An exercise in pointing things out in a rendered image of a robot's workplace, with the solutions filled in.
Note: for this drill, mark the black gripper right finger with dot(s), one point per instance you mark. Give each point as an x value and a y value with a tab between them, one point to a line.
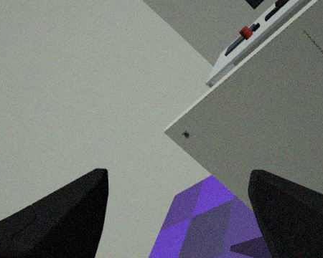
289	216

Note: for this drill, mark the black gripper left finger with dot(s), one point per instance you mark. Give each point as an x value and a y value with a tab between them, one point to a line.
66	223

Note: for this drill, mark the grey flat rectangular board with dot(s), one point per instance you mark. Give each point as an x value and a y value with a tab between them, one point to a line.
266	113

